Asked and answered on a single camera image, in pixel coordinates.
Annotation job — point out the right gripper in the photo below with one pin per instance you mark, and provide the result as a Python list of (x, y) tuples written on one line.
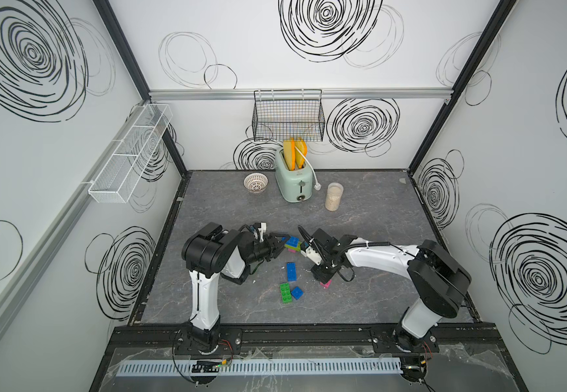
[(318, 275)]

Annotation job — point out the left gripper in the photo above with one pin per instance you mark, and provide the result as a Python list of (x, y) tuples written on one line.
[(271, 247)]

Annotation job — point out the lime green lego brick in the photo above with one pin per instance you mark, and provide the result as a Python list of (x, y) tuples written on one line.
[(293, 249)]

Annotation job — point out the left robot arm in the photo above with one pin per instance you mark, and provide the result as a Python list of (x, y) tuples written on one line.
[(215, 253)]

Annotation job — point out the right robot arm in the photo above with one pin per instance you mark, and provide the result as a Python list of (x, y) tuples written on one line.
[(440, 280)]

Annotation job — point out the long blue lego brick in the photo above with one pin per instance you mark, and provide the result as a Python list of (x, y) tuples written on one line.
[(291, 272)]

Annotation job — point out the dark green lego brick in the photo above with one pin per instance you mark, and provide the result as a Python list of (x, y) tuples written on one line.
[(285, 292)]

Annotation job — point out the small blue lego brick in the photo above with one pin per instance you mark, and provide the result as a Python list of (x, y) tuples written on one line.
[(296, 293)]

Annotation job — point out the mint green toaster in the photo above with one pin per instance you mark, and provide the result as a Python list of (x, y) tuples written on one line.
[(295, 186)]

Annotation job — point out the clear jar with grains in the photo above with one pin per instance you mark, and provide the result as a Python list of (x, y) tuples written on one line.
[(334, 196)]

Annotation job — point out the white strainer bowl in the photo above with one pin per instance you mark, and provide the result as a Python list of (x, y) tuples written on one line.
[(255, 183)]

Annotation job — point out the yellow toast slice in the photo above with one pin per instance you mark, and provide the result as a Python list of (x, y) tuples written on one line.
[(289, 153)]

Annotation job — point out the orange toast slice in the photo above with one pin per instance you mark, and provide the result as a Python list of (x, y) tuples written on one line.
[(301, 152)]

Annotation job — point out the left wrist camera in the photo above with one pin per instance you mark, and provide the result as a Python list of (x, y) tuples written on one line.
[(261, 231)]

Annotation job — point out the black wire basket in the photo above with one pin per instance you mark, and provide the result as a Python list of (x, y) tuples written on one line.
[(283, 114)]

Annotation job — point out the grey slotted cable duct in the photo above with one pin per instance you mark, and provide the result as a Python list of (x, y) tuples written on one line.
[(259, 367)]

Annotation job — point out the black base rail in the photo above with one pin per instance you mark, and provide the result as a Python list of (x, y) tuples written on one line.
[(235, 338)]

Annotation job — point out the white wire shelf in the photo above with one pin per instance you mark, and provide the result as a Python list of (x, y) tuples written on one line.
[(139, 139)]

